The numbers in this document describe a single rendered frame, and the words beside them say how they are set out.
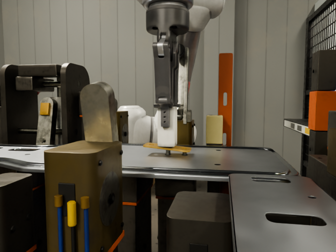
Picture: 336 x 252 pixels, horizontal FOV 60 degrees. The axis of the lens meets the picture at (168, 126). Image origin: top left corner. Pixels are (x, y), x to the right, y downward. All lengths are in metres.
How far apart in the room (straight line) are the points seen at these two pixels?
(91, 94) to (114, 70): 3.04
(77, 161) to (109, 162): 0.04
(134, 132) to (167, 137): 0.80
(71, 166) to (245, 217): 0.17
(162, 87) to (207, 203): 0.21
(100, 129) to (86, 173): 0.08
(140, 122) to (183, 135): 0.67
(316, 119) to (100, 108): 0.46
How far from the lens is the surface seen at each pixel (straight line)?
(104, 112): 0.36
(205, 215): 0.31
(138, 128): 1.30
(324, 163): 0.51
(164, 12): 0.50
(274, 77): 3.28
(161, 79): 0.47
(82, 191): 0.30
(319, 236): 0.25
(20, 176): 0.47
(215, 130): 0.62
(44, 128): 0.76
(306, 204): 0.31
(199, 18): 1.10
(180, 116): 0.65
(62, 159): 0.31
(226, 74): 0.66
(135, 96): 3.31
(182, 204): 0.34
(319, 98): 0.67
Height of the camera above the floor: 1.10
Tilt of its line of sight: 5 degrees down
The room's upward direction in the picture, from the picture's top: straight up
